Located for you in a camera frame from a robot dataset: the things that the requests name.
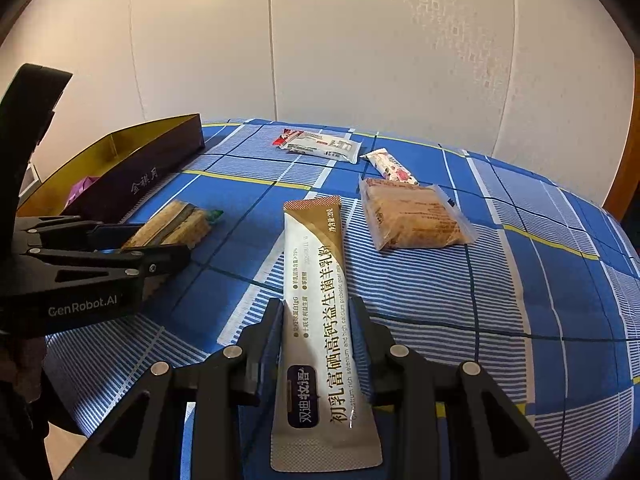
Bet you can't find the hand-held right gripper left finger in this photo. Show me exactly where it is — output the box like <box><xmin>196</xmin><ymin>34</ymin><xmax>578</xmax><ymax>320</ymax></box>
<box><xmin>75</xmin><ymin>298</ymin><xmax>284</xmax><ymax>480</ymax></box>

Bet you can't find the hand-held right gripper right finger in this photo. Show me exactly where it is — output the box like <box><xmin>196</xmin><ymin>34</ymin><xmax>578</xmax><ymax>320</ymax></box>
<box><xmin>353</xmin><ymin>296</ymin><xmax>568</xmax><ymax>480</ymax></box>

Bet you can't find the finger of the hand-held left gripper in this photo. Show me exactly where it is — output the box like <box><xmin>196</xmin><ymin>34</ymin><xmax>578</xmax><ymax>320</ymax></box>
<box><xmin>20</xmin><ymin>244</ymin><xmax>192</xmax><ymax>290</ymax></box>
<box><xmin>17</xmin><ymin>215</ymin><xmax>138</xmax><ymax>250</ymax></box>

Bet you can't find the green-ended cracker packet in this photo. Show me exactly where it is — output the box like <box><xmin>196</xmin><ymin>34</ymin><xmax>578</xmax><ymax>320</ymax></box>
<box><xmin>120</xmin><ymin>200</ymin><xmax>224</xmax><ymax>303</ymax></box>

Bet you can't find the gold-lined purple box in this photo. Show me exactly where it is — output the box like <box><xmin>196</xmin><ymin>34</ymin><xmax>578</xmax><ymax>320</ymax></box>
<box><xmin>15</xmin><ymin>114</ymin><xmax>206</xmax><ymax>226</ymax></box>

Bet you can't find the gold and white sachet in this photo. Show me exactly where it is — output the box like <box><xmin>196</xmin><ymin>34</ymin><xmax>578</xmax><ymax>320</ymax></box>
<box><xmin>270</xmin><ymin>199</ymin><xmax>383</xmax><ymax>472</ymax></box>

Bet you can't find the purple snack packet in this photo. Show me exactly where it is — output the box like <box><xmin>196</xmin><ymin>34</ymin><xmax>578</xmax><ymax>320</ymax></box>
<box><xmin>67</xmin><ymin>175</ymin><xmax>103</xmax><ymax>206</ymax></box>

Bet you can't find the clear brown biscuit packet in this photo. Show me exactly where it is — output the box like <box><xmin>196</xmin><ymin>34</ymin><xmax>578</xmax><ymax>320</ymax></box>
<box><xmin>359</xmin><ymin>176</ymin><xmax>473</xmax><ymax>252</ymax></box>

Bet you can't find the blue checked tablecloth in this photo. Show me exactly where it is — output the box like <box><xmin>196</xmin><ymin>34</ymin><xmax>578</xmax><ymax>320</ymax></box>
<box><xmin>42</xmin><ymin>119</ymin><xmax>640</xmax><ymax>480</ymax></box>

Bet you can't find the pink and white snack bar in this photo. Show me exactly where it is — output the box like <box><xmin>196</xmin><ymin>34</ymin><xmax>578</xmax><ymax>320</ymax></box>
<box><xmin>360</xmin><ymin>148</ymin><xmax>420</xmax><ymax>186</ymax></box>

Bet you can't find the red-ended clear cracker packet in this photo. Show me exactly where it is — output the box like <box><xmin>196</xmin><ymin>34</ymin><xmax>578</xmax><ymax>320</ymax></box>
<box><xmin>272</xmin><ymin>128</ymin><xmax>363</xmax><ymax>165</ymax></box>

